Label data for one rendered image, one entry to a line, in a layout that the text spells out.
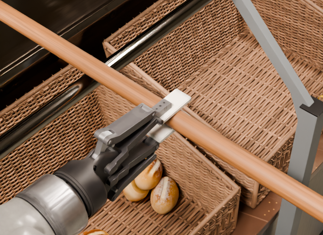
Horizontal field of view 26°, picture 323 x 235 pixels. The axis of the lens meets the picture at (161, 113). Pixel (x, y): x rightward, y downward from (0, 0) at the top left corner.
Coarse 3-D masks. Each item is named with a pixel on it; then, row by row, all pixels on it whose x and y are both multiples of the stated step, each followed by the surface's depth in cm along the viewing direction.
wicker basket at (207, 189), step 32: (32, 96) 156; (96, 96) 171; (0, 128) 152; (64, 128) 167; (96, 128) 175; (32, 160) 162; (64, 160) 169; (160, 160) 168; (192, 160) 159; (192, 192) 166; (224, 192) 157; (96, 224) 163; (128, 224) 163; (160, 224) 163; (192, 224) 163; (224, 224) 157
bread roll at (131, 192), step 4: (132, 184) 163; (124, 188) 164; (128, 188) 163; (132, 188) 163; (136, 188) 163; (124, 192) 164; (128, 192) 163; (132, 192) 163; (136, 192) 163; (140, 192) 163; (144, 192) 164; (148, 192) 166; (128, 196) 163; (132, 196) 163; (136, 196) 163; (140, 196) 163; (144, 196) 164; (132, 200) 164; (136, 200) 164
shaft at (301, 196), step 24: (0, 0) 120; (24, 24) 116; (48, 48) 113; (72, 48) 111; (96, 72) 108; (144, 96) 104; (168, 120) 101; (192, 120) 100; (216, 144) 97; (240, 168) 96; (264, 168) 94; (288, 192) 92; (312, 192) 91; (312, 216) 91
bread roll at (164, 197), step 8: (160, 184) 164; (168, 184) 164; (176, 184) 167; (152, 192) 165; (160, 192) 163; (168, 192) 163; (176, 192) 165; (152, 200) 164; (160, 200) 162; (168, 200) 162; (176, 200) 165; (160, 208) 162; (168, 208) 163
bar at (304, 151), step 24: (192, 0) 126; (240, 0) 135; (168, 24) 122; (264, 24) 136; (120, 48) 118; (144, 48) 119; (264, 48) 138; (288, 72) 137; (72, 96) 109; (312, 96) 141; (24, 120) 105; (48, 120) 107; (312, 120) 139; (0, 144) 102; (312, 144) 144; (288, 168) 152; (312, 168) 153; (288, 216) 162
